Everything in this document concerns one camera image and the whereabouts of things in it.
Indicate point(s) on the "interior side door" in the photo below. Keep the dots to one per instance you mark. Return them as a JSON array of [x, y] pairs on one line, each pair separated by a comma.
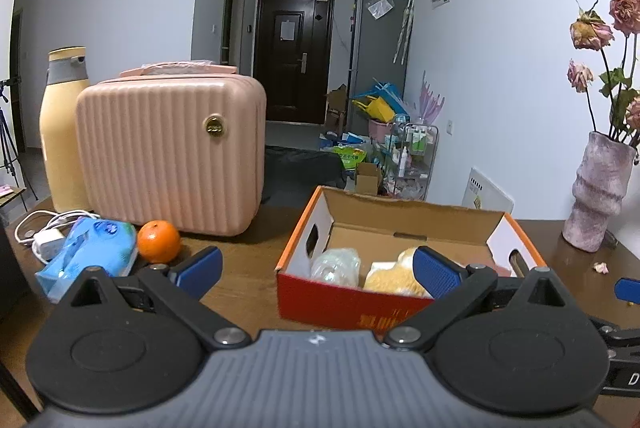
[[231, 23]]

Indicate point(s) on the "pink ribbed suitcase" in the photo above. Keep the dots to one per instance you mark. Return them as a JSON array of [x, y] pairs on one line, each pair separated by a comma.
[[165, 158]]

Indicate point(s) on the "clear plastic bag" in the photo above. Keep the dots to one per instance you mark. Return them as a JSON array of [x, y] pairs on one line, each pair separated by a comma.
[[335, 265]]

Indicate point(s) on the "orange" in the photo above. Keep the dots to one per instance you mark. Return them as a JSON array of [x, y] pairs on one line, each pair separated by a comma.
[[159, 242]]

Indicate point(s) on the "purple ceramic vase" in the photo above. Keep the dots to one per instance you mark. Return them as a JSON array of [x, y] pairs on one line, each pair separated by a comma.
[[595, 193]]

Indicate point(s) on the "pink feather wall decoration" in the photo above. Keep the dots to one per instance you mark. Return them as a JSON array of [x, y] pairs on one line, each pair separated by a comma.
[[430, 103]]

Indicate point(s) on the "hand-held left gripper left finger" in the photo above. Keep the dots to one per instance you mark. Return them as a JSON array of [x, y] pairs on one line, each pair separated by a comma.
[[200, 268]]

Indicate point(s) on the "cream thermos bottle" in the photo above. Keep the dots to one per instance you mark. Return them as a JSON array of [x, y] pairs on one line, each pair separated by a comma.
[[60, 148]]

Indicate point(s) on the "brown cardboard box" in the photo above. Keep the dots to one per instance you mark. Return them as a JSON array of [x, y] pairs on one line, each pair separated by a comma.
[[336, 108]]

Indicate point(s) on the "grey refrigerator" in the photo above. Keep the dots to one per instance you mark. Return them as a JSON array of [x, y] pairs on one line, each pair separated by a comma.
[[375, 58]]

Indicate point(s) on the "blue tissue pack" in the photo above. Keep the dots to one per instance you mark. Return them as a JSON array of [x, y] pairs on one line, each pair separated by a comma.
[[95, 248]]

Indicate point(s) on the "dried pink roses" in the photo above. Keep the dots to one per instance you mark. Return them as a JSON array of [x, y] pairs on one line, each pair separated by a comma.
[[622, 8]]

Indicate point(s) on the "pink bucket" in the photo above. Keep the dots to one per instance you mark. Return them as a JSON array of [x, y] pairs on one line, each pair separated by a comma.
[[381, 131]]

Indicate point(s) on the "black tripod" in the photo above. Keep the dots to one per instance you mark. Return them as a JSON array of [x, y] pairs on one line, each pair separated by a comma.
[[6, 143]]

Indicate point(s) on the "white board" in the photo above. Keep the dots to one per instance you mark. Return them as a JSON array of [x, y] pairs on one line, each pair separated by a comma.
[[487, 193]]

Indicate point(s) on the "small open cardboard box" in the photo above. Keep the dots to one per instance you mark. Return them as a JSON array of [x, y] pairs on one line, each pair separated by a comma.
[[367, 178]]

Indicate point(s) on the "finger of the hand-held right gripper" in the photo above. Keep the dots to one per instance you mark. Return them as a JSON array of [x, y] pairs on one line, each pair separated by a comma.
[[622, 339], [629, 290]]

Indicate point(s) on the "red cardboard box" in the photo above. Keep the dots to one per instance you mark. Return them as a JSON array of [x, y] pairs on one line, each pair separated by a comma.
[[350, 308]]

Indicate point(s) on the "green snack bag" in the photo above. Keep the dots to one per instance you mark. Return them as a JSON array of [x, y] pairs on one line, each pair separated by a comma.
[[350, 157]]

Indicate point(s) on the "blue and yellow bags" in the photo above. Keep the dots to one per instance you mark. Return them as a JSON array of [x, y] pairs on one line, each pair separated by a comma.
[[380, 106]]

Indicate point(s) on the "black floor bag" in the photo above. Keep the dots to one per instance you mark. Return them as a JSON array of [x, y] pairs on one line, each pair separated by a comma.
[[300, 173]]

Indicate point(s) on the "dark wooden entrance door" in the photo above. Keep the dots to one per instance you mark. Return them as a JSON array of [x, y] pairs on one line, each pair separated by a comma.
[[290, 73]]

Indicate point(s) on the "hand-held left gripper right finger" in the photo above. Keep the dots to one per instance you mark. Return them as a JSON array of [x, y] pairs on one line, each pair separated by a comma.
[[435, 275]]

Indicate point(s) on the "white folded umbrella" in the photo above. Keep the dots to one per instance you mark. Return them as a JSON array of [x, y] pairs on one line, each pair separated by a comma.
[[405, 28]]

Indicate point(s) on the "clear bag on refrigerator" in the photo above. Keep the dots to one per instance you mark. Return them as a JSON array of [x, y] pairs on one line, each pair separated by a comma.
[[380, 7]]

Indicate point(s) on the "yellow and white plush toy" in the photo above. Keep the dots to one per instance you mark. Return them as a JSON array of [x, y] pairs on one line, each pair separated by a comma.
[[387, 280]]

